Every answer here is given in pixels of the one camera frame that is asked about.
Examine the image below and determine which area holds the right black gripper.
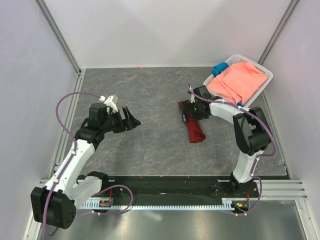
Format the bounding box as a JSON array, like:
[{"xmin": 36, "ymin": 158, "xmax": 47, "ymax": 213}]
[{"xmin": 181, "ymin": 99, "xmax": 209, "ymax": 122}]

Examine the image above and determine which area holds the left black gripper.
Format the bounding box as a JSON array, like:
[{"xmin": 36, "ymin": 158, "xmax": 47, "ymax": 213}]
[{"xmin": 101, "ymin": 106, "xmax": 140, "ymax": 134}]

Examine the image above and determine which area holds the dark red cloth napkin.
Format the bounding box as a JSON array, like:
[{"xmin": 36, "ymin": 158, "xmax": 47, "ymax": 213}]
[{"xmin": 178, "ymin": 101, "xmax": 206, "ymax": 144}]

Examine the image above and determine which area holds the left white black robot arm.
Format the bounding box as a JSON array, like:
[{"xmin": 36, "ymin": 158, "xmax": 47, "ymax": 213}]
[{"xmin": 30, "ymin": 103, "xmax": 141, "ymax": 229}]

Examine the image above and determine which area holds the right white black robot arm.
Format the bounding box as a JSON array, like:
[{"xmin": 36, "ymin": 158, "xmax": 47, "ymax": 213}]
[{"xmin": 178, "ymin": 85, "xmax": 275, "ymax": 197}]

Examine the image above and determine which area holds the blue cloth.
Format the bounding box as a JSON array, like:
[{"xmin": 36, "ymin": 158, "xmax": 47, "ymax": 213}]
[{"xmin": 211, "ymin": 62, "xmax": 229, "ymax": 78}]

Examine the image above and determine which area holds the salmon pink cloth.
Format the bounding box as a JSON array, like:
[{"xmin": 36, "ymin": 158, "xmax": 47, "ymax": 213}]
[{"xmin": 207, "ymin": 61, "xmax": 268, "ymax": 105}]

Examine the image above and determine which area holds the white plastic basket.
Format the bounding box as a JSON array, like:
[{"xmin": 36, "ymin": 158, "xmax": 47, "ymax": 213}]
[{"xmin": 203, "ymin": 54, "xmax": 273, "ymax": 107}]

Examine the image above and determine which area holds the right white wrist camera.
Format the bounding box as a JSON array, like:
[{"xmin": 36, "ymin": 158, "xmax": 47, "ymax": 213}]
[{"xmin": 187, "ymin": 83, "xmax": 196, "ymax": 104}]

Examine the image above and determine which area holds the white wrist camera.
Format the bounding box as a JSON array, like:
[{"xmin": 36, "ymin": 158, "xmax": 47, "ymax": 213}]
[
  {"xmin": 187, "ymin": 83, "xmax": 196, "ymax": 104},
  {"xmin": 99, "ymin": 94, "xmax": 119, "ymax": 114}
]

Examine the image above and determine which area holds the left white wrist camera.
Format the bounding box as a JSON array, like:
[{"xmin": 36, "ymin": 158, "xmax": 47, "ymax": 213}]
[{"xmin": 99, "ymin": 94, "xmax": 119, "ymax": 114}]

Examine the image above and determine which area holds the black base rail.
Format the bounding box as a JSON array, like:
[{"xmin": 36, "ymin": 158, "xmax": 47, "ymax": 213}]
[{"xmin": 77, "ymin": 174, "xmax": 261, "ymax": 201}]

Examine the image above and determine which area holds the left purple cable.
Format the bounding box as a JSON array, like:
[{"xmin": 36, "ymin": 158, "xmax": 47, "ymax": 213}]
[{"xmin": 42, "ymin": 91, "xmax": 133, "ymax": 237}]

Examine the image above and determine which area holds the purple cable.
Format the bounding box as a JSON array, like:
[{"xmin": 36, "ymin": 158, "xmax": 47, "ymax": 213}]
[
  {"xmin": 42, "ymin": 91, "xmax": 133, "ymax": 237},
  {"xmin": 186, "ymin": 83, "xmax": 277, "ymax": 217}
]

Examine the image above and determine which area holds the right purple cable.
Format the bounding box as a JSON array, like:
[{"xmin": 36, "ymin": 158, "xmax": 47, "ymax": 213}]
[{"xmin": 186, "ymin": 83, "xmax": 277, "ymax": 217}]

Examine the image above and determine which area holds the right aluminium frame post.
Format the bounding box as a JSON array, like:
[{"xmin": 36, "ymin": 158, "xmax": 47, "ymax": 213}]
[{"xmin": 258, "ymin": 0, "xmax": 300, "ymax": 65}]

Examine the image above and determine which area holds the aluminium frame post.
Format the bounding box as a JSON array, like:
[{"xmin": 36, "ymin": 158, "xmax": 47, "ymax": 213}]
[
  {"xmin": 34, "ymin": 0, "xmax": 82, "ymax": 75},
  {"xmin": 258, "ymin": 0, "xmax": 300, "ymax": 65}
]

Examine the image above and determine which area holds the white slotted cable duct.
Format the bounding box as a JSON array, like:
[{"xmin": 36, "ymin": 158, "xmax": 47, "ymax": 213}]
[{"xmin": 79, "ymin": 198, "xmax": 250, "ymax": 211}]

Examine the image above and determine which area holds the left aluminium frame post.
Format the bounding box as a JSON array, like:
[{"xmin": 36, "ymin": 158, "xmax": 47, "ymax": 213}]
[{"xmin": 34, "ymin": 0, "xmax": 82, "ymax": 75}]

